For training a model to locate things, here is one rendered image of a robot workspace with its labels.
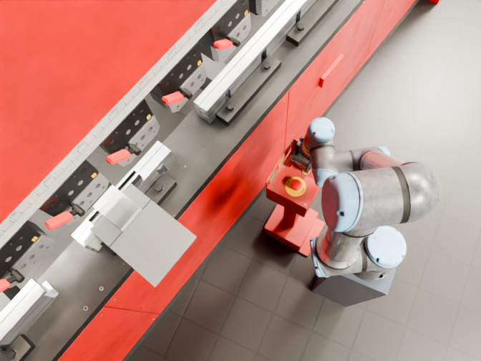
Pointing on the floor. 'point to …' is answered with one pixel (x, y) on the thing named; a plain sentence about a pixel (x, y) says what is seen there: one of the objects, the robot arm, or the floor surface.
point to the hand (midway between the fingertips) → (308, 169)
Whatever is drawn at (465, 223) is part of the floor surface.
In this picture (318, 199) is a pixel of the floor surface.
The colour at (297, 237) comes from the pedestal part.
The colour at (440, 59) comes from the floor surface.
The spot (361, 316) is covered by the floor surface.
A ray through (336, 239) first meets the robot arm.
